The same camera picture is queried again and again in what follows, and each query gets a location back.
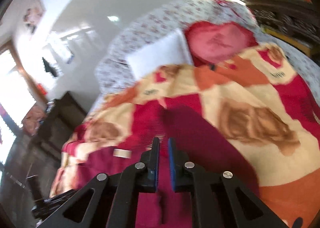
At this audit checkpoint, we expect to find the dark red garment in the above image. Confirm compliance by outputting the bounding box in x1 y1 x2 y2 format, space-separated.
75 106 259 227

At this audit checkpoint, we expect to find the dark wooden side table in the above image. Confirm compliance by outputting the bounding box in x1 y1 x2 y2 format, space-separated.
22 91 87 158

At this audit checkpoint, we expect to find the orange red patterned blanket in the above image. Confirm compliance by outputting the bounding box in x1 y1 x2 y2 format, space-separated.
50 44 319 227

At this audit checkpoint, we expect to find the floral quilt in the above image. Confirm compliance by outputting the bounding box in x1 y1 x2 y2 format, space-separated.
96 0 258 94

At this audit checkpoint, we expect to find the dark hanging cloth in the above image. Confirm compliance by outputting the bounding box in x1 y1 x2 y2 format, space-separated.
42 57 57 78

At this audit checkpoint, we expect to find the red heart-shaped cushion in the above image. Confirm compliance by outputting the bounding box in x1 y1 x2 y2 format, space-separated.
184 21 258 67

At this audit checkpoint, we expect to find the white pillow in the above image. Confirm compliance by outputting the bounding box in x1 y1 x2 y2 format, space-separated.
126 28 194 80

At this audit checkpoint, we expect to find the dark carved wooden headboard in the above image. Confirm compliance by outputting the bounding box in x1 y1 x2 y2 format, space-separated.
241 0 319 59

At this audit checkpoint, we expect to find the red wall sticker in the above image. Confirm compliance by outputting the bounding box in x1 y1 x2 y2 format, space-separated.
37 83 48 96

